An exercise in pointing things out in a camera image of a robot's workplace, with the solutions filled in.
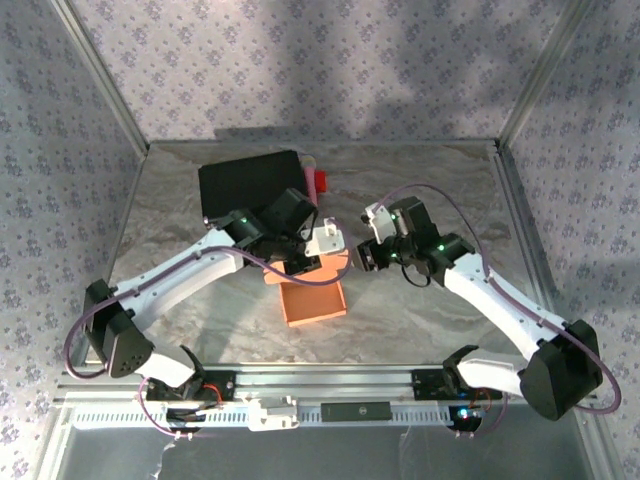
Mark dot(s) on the orange paper box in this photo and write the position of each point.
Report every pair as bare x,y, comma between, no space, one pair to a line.
312,300

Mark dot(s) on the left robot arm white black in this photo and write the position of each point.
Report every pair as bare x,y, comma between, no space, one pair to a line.
190,270

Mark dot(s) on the red block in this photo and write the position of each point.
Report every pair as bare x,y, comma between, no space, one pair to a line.
321,181

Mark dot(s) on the black case with metal latches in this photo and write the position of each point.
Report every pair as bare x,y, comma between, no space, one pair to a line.
235,180

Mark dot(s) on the flat black device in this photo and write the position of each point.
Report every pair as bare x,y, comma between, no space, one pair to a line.
355,412

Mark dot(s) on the aluminium table edge rail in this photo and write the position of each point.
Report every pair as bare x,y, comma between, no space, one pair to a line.
522,225
122,225

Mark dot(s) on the wide aluminium base rail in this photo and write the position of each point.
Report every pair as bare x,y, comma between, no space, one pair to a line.
325,382

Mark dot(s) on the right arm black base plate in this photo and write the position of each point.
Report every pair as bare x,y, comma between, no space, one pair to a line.
425,385

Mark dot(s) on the white plastic bracket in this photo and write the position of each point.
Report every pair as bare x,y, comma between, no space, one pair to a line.
270,417

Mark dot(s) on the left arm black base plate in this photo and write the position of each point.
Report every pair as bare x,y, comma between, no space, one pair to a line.
225,385

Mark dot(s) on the aluminium corner post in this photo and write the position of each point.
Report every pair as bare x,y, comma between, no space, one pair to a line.
100,75
545,75

